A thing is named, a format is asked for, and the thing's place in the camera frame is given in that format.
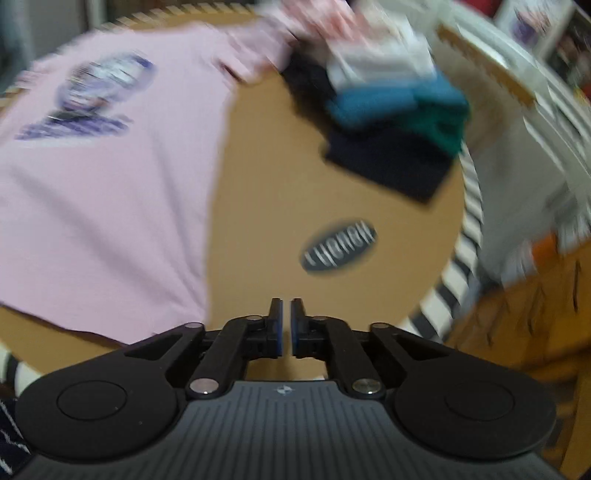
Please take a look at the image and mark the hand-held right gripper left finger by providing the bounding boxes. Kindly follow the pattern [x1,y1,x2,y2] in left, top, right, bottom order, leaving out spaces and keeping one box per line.
[124,298,284,400]

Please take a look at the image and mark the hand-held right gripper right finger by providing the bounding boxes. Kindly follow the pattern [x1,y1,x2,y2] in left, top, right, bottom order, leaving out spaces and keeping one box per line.
[290,298,448,398]

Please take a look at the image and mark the teal green navy knit sweater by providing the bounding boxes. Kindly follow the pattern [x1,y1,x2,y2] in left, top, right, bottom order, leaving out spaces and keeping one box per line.
[323,76,472,206]

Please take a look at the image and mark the white garment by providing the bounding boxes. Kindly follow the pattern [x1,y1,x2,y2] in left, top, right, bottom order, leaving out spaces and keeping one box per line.
[323,14,437,90]

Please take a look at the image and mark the pink printed t-shirt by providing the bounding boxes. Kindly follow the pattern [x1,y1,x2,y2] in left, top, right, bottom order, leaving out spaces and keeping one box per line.
[0,21,296,347]

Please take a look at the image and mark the black garment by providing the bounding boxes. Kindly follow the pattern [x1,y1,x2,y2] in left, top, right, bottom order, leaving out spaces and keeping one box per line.
[281,58,338,121]

